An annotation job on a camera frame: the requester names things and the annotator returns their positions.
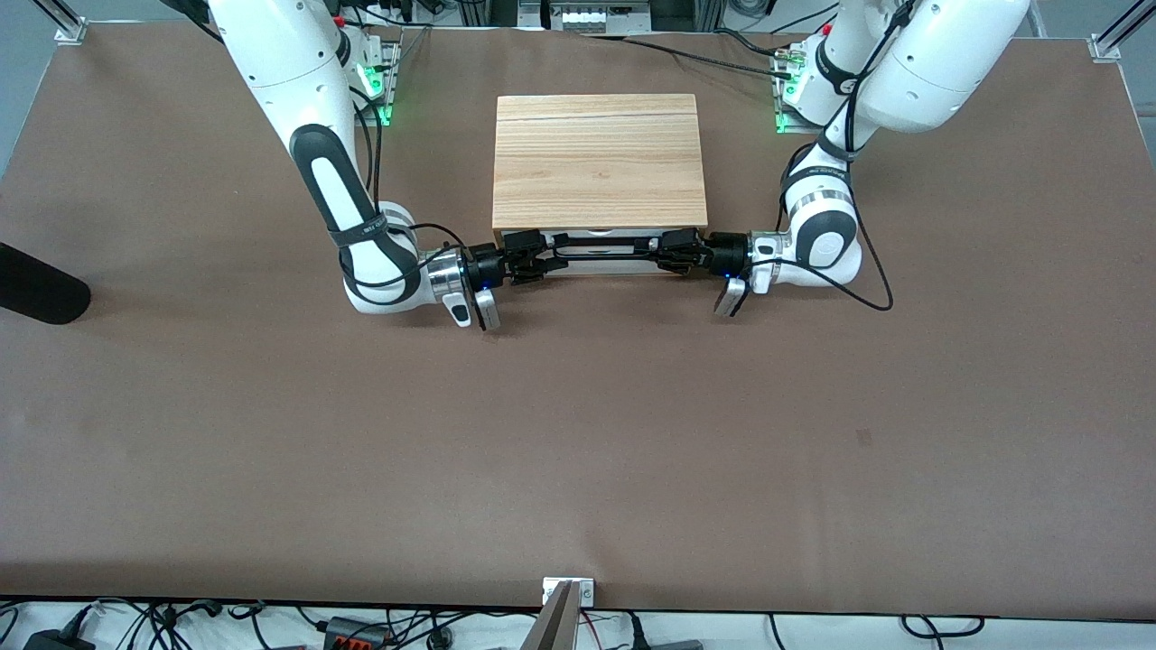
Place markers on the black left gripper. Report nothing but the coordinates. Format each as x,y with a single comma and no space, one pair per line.
723,250

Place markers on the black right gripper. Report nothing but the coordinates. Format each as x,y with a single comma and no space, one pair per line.
489,266

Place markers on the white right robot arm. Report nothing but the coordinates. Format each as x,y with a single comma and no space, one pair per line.
280,54

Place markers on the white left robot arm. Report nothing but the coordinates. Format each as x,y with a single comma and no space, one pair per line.
930,63

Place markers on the light wooden drawer cabinet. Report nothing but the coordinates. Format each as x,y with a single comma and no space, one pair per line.
596,162

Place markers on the white power strip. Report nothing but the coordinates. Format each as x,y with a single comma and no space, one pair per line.
596,16

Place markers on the grey slanted stand bar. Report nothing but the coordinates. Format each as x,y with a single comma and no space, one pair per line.
555,627

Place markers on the black box with orange connectors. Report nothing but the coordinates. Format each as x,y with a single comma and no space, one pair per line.
357,635

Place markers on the black round-ended cylinder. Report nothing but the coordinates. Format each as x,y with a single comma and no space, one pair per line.
41,293

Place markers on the black power adapter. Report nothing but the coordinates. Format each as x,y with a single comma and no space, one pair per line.
59,643

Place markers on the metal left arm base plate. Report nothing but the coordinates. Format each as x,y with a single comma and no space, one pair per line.
790,122

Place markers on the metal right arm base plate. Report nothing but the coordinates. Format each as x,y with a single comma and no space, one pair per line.
388,90

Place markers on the small metal table bracket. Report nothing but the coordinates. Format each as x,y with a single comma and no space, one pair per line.
587,592

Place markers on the metal table corner bracket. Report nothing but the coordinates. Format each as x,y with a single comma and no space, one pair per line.
70,32
1104,47

